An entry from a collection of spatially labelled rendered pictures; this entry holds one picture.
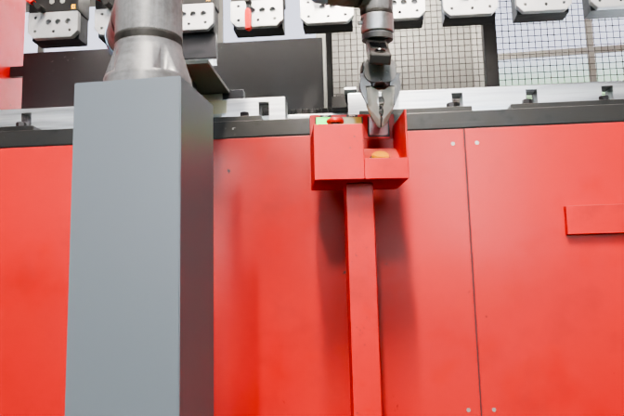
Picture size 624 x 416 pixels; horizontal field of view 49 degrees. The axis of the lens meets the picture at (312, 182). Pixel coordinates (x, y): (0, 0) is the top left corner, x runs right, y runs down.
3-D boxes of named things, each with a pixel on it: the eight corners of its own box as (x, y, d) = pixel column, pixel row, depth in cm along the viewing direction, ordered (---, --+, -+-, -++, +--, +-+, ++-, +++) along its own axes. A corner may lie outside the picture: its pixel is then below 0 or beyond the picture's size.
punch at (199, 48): (181, 66, 196) (182, 34, 197) (183, 68, 198) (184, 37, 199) (215, 64, 195) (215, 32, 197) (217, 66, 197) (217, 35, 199)
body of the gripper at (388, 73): (392, 92, 158) (390, 41, 159) (397, 84, 149) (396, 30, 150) (358, 92, 158) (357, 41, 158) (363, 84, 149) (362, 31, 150)
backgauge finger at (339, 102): (329, 94, 195) (329, 77, 196) (333, 117, 221) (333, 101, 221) (370, 92, 194) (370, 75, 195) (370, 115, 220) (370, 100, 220)
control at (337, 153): (314, 179, 142) (312, 97, 145) (311, 190, 158) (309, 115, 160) (409, 178, 143) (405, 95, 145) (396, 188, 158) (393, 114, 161)
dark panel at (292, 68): (18, 167, 249) (23, 53, 256) (20, 168, 251) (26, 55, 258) (325, 155, 241) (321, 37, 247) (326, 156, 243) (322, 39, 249)
